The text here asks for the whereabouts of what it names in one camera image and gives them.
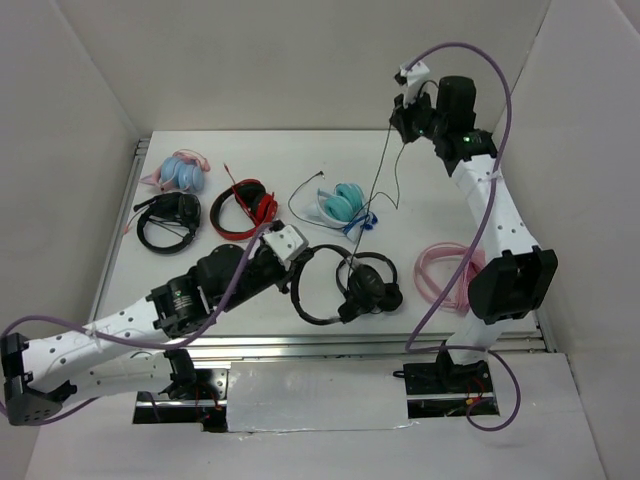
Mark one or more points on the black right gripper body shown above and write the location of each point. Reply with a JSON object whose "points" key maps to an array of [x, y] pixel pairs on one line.
{"points": [[418, 119]]}

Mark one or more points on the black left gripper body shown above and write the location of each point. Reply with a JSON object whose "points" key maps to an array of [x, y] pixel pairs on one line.
{"points": [[262, 274]]}

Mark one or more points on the black taped headphones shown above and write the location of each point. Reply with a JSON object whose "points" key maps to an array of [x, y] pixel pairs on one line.
{"points": [[367, 281]]}

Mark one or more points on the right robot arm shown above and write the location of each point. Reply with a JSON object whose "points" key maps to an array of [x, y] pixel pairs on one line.
{"points": [[518, 272]]}

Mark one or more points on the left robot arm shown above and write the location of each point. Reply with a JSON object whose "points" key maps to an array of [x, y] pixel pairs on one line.
{"points": [[53, 368]]}

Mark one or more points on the red and black headphones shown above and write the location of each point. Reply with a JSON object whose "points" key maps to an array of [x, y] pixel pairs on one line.
{"points": [[259, 205]]}

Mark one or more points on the teal and white headphones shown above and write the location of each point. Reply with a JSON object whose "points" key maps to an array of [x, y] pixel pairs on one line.
{"points": [[343, 210]]}

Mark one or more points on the blue and pink headphones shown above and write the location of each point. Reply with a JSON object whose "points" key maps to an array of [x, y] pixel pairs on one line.
{"points": [[183, 171]]}

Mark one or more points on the black gaming headset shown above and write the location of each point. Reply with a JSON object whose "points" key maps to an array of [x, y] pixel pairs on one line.
{"points": [[177, 212]]}

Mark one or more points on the white foil cover plate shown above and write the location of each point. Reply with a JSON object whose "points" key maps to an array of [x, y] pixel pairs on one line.
{"points": [[324, 395]]}

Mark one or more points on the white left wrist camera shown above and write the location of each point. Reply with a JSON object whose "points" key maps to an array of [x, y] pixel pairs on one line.
{"points": [[287, 240]]}

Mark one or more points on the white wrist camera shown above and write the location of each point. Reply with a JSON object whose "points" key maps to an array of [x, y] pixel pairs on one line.
{"points": [[287, 240], [412, 78]]}

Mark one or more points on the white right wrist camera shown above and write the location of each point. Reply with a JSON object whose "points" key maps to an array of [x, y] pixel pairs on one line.
{"points": [[412, 78]]}

